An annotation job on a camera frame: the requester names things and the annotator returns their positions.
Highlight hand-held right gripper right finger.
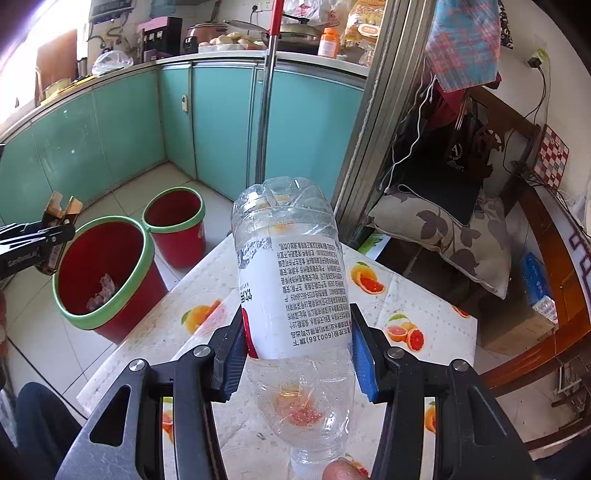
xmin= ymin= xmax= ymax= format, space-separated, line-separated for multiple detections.
xmin=348 ymin=302 xmax=539 ymax=480

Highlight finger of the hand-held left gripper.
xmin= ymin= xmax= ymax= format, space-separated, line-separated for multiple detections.
xmin=0 ymin=210 xmax=70 ymax=237
xmin=0 ymin=227 xmax=77 ymax=260

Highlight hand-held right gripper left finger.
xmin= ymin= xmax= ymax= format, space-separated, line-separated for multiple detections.
xmin=55 ymin=305 xmax=249 ymax=480

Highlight small yellow carton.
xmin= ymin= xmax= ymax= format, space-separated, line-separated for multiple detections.
xmin=41 ymin=191 xmax=84 ymax=277

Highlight large red bucket green rim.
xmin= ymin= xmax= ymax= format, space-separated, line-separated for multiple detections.
xmin=52 ymin=215 xmax=170 ymax=345

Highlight printed paper ball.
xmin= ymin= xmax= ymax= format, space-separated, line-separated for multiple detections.
xmin=86 ymin=272 xmax=116 ymax=311

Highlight clear plastic bottle white label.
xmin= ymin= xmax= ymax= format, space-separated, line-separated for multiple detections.
xmin=230 ymin=175 xmax=359 ymax=480

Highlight person's right hand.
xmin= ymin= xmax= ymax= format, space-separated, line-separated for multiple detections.
xmin=321 ymin=457 xmax=366 ymax=480

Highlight fruit print tablecloth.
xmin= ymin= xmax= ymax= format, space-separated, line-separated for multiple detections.
xmin=76 ymin=228 xmax=479 ymax=480

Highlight teal kitchen cabinets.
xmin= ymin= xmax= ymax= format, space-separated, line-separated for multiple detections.
xmin=0 ymin=60 xmax=370 ymax=228

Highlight small red bucket green rim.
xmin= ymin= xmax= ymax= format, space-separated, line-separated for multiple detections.
xmin=141 ymin=186 xmax=208 ymax=270

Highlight cardboard box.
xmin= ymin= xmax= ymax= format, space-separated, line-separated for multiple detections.
xmin=479 ymin=305 xmax=556 ymax=357

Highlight leaf print pillow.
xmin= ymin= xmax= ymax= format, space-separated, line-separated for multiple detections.
xmin=368 ymin=186 xmax=514 ymax=299

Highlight person's leg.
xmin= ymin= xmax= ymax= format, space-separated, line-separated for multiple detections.
xmin=13 ymin=381 xmax=89 ymax=480

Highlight wooden cutting board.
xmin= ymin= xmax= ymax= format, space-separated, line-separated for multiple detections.
xmin=35 ymin=28 xmax=79 ymax=89

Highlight clear plastic bag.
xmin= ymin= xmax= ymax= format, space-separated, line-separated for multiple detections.
xmin=91 ymin=49 xmax=135 ymax=77

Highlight blue tissue packet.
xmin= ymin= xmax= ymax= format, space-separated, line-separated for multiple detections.
xmin=521 ymin=251 xmax=557 ymax=319

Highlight wooden armchair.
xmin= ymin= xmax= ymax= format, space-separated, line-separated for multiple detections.
xmin=462 ymin=87 xmax=591 ymax=459

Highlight black countertop appliance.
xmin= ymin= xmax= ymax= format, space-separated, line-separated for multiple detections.
xmin=140 ymin=17 xmax=184 ymax=64

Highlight brown rice cooker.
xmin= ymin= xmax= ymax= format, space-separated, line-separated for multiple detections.
xmin=187 ymin=23 xmax=230 ymax=47

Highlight pile of potatoes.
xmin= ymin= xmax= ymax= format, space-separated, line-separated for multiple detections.
xmin=199 ymin=31 xmax=269 ymax=51

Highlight red checkered box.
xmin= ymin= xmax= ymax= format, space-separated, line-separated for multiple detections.
xmin=533 ymin=123 xmax=571 ymax=188

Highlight orange lidded jar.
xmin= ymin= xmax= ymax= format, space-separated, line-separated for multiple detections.
xmin=318 ymin=27 xmax=343 ymax=59

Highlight metal wok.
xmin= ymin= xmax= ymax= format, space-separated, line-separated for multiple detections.
xmin=271 ymin=20 xmax=325 ymax=45

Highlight plaid hanging cloth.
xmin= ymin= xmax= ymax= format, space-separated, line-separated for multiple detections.
xmin=424 ymin=0 xmax=502 ymax=91

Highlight yellow snack packet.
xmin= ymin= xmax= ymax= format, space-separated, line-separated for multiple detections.
xmin=344 ymin=0 xmax=385 ymax=49

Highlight wall water heater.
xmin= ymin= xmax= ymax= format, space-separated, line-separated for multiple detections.
xmin=87 ymin=0 xmax=135 ymax=24

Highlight white cable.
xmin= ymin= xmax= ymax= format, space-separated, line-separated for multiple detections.
xmin=379 ymin=78 xmax=440 ymax=193

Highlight metal sliding door frame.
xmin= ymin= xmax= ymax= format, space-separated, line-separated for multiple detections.
xmin=329 ymin=0 xmax=440 ymax=228

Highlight red handled mop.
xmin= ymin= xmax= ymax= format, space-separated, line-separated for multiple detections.
xmin=256 ymin=0 xmax=285 ymax=188

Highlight wall charger with black cable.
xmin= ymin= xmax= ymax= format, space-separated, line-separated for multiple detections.
xmin=508 ymin=49 xmax=550 ymax=171

